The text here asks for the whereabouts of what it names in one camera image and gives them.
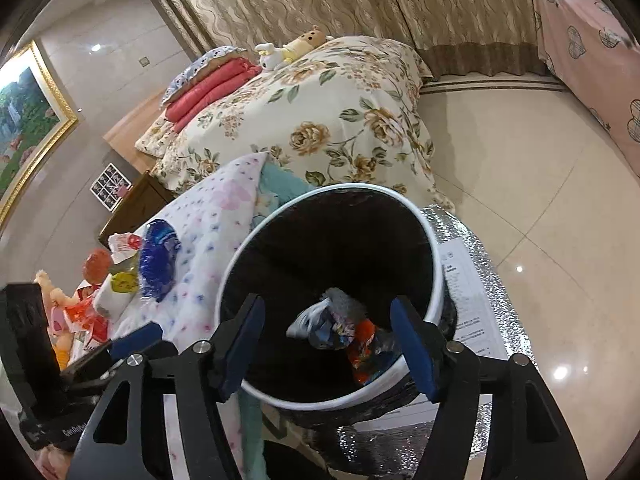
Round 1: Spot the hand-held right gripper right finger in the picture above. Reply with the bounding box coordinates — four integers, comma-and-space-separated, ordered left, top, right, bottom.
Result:
390, 296, 591, 480

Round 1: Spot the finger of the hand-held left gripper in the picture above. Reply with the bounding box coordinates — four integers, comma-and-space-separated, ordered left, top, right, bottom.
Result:
107, 322, 178, 367

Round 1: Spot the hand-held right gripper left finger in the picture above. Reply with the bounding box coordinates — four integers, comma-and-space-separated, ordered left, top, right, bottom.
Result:
65, 294, 266, 480

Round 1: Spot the orange red wrapper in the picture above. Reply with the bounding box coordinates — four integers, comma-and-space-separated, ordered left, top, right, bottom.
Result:
347, 317, 402, 387

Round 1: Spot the white blue wrapper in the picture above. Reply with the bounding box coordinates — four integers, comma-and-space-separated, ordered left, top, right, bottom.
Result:
286, 287, 371, 352

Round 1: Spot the white plastic bag red print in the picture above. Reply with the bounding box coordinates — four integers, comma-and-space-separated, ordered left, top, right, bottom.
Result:
107, 232, 144, 266

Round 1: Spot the black bin with white rim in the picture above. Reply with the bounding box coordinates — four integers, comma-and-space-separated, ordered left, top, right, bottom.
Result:
215, 183, 458, 428

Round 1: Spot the cream teddy bear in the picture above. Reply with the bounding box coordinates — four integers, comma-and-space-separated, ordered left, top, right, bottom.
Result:
34, 270, 76, 372

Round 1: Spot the red snack wrapper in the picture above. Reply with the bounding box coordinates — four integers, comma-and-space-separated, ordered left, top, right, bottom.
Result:
65, 285, 113, 356

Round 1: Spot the white printed paper sheet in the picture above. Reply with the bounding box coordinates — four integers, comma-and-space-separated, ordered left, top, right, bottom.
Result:
440, 237, 509, 359

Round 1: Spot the blue plastic wrapper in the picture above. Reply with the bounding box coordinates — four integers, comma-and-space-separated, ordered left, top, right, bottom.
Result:
138, 219, 182, 303

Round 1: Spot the red apple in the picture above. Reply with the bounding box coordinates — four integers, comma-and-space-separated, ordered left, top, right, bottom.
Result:
82, 248, 112, 286

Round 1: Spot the brown wooden nightstand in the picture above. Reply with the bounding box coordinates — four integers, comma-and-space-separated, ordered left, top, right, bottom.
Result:
99, 171, 176, 248

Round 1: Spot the teal cloth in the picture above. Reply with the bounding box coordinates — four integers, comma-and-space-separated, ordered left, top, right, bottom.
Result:
256, 162, 319, 217

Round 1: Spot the wooden headboard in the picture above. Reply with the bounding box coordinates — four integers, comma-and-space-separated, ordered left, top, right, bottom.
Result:
102, 87, 168, 171

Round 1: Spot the gold framed landscape painting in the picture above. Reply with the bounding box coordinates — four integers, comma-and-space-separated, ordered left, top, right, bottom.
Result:
0, 40, 80, 226

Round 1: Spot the floral quilt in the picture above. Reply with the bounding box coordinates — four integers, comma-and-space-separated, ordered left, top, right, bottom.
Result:
135, 36, 456, 211

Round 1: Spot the pink folded blanket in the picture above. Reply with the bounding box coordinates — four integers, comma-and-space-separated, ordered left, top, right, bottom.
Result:
165, 57, 263, 124

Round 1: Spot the blue white frilled pillow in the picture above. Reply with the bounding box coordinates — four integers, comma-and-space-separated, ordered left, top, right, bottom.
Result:
161, 46, 248, 106

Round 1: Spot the yellow bear plush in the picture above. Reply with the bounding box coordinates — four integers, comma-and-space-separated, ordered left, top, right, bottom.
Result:
282, 25, 335, 62

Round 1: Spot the pink heart print sheet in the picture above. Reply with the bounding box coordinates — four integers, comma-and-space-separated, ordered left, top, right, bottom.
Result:
531, 0, 640, 177

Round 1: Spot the photo collage frame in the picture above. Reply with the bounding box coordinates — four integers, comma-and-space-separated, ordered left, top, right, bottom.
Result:
90, 162, 132, 212

